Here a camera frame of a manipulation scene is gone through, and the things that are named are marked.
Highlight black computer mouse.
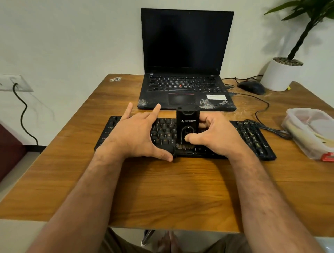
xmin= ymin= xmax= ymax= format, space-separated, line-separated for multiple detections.
xmin=237 ymin=80 xmax=266 ymax=95

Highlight person's olive trousers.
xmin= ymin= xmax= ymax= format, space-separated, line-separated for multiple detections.
xmin=104 ymin=227 xmax=252 ymax=253

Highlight metal chair leg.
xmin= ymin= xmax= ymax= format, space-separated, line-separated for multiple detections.
xmin=140 ymin=229 xmax=155 ymax=247

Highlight person's bare foot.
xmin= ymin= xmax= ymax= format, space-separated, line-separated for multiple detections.
xmin=156 ymin=230 xmax=181 ymax=253

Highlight person's right forearm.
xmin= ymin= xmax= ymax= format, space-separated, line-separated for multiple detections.
xmin=226 ymin=150 xmax=327 ymax=253

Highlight black wall power cable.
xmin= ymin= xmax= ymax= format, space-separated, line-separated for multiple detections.
xmin=12 ymin=83 xmax=39 ymax=146

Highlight white wall socket plate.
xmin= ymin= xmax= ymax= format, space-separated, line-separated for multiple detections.
xmin=0 ymin=74 xmax=34 ymax=92

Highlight maroon seat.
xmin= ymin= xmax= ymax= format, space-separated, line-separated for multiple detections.
xmin=0 ymin=124 xmax=27 ymax=183

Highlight person's left hand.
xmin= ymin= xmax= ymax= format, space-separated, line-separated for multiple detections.
xmin=94 ymin=102 xmax=174 ymax=162

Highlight white round plant pot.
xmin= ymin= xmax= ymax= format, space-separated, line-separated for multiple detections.
xmin=260 ymin=57 xmax=305 ymax=92

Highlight black keyboard cable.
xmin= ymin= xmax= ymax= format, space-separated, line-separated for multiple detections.
xmin=229 ymin=92 xmax=293 ymax=140

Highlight black keyboard cleaning brush tool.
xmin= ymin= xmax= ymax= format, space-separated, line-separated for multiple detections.
xmin=175 ymin=105 xmax=202 ymax=157

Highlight green potted plant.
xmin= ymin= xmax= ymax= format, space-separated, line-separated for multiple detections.
xmin=264 ymin=0 xmax=334 ymax=62

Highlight black mouse cable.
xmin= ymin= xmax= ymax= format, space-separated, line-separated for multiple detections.
xmin=222 ymin=75 xmax=264 ymax=88

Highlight black computer keyboard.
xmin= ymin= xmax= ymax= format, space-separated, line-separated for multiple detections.
xmin=94 ymin=115 xmax=277 ymax=161

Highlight black laptop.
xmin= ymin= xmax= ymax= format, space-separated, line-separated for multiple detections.
xmin=137 ymin=8 xmax=237 ymax=112

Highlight person's left forearm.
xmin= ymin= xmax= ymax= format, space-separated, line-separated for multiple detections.
xmin=26 ymin=152 xmax=126 ymax=253

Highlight person's right hand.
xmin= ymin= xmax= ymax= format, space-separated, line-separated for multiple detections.
xmin=184 ymin=112 xmax=251 ymax=160

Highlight clear plastic food container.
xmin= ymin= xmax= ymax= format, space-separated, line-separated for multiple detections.
xmin=281 ymin=107 xmax=334 ymax=160

